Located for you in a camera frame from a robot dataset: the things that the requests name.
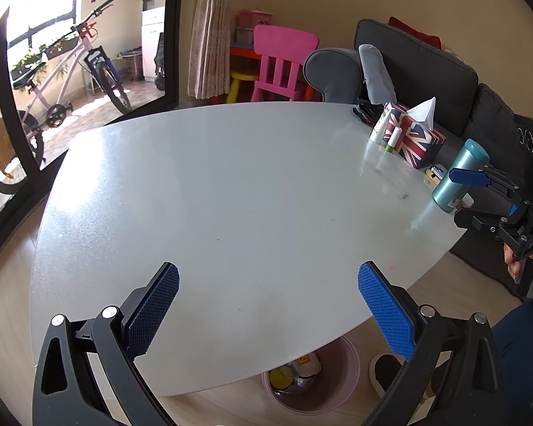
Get pink translucent trash bin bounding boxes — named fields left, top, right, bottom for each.
left=261, top=335, right=360, bottom=413

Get teal thermos bottle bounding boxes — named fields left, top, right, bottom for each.
left=432, top=138, right=490, bottom=213

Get grey sofa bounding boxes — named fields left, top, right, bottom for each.
left=304, top=18, right=533, bottom=289

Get red child table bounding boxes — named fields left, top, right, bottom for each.
left=228, top=43, right=263, bottom=74

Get small metal rack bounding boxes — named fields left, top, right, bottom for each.
left=115, top=49, right=144, bottom=81

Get beige patterned curtain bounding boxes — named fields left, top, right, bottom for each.
left=187, top=0, right=232, bottom=99

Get person's right leg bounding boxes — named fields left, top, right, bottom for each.
left=429, top=304, right=533, bottom=426

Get black planter with plants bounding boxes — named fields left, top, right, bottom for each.
left=44, top=35, right=81, bottom=60
left=9, top=60, right=45, bottom=81

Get light grey cushion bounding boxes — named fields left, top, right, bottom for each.
left=357, top=44, right=398, bottom=105

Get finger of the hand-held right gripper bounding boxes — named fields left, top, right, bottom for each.
left=453, top=205, right=524, bottom=239
left=448, top=166, right=528, bottom=208

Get pink child chair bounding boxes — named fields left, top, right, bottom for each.
left=251, top=25, right=319, bottom=103

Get white tissue sheet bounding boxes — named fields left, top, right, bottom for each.
left=406, top=96, right=437, bottom=133

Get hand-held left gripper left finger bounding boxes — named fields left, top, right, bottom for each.
left=32, top=262, right=181, bottom=426

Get black cable bundle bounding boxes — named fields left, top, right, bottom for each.
left=352, top=101, right=385, bottom=126

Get red cushion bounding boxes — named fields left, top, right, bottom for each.
left=388, top=16, right=441, bottom=49

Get person's right hand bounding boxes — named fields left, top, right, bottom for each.
left=503, top=243, right=533, bottom=291

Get yellow child stool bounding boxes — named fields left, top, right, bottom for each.
left=226, top=71, right=260, bottom=105

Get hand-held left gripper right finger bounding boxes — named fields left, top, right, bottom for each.
left=357, top=261, right=502, bottom=426

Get white cabinet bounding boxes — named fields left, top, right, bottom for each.
left=141, top=6, right=166, bottom=83

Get flag print tissue box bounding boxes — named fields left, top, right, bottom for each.
left=382, top=103, right=447, bottom=169

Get black sliding door frame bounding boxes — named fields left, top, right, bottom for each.
left=0, top=0, right=186, bottom=249

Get small white green-capped tube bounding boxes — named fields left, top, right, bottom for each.
left=386, top=126, right=403, bottom=154

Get white bicycle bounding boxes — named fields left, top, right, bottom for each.
left=0, top=0, right=134, bottom=195

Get white cream tube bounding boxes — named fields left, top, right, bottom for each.
left=368, top=111, right=391, bottom=144

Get person's black shoe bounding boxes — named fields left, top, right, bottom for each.
left=368, top=353, right=431, bottom=398

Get pink storage box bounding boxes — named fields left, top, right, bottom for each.
left=237, top=9, right=274, bottom=29

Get yellow round zip pouch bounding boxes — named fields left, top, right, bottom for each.
left=269, top=367, right=296, bottom=391

